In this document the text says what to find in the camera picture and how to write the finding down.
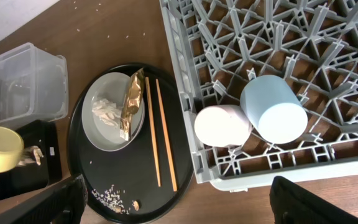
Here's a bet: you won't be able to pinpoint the single peanut shell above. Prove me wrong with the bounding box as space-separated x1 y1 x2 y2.
132 200 140 211

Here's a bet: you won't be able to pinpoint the scattered rice grains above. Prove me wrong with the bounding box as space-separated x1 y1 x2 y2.
91 184 130 215

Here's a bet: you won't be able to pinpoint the blue cup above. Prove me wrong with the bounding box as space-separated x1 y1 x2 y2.
240 75 308 144

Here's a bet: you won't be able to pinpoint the grey dishwasher rack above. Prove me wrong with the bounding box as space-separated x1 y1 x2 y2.
160 0 358 192

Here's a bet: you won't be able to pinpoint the wooden chopstick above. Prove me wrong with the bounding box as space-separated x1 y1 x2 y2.
155 79 178 192
145 77 161 187

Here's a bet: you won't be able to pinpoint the grey plate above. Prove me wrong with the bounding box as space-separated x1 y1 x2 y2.
81 72 131 151

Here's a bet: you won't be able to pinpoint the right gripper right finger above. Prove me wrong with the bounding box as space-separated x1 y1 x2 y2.
270 176 358 224

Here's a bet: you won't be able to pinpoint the round black serving tray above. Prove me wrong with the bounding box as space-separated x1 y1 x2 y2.
67 63 193 223

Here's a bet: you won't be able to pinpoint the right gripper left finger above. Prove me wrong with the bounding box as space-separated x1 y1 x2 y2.
0 174 88 224

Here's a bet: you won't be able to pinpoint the white tissue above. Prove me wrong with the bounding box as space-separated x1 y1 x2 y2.
92 98 121 128

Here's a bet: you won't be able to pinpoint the peanut shells pile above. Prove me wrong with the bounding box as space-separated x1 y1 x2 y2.
17 146 44 167

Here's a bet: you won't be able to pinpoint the pink cup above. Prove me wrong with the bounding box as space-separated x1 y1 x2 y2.
194 105 252 147

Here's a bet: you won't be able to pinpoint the gold foil wrapper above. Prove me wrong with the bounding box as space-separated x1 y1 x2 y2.
120 68 145 141

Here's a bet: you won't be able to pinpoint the clear plastic bin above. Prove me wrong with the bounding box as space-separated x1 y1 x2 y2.
0 43 69 129

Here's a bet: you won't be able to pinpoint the right wooden chopstick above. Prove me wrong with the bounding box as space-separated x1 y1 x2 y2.
155 79 178 192

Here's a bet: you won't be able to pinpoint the left wooden chopstick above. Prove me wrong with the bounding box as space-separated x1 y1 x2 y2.
145 77 161 187

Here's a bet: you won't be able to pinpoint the black rectangular tray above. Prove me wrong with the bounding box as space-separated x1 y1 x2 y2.
0 120 62 200

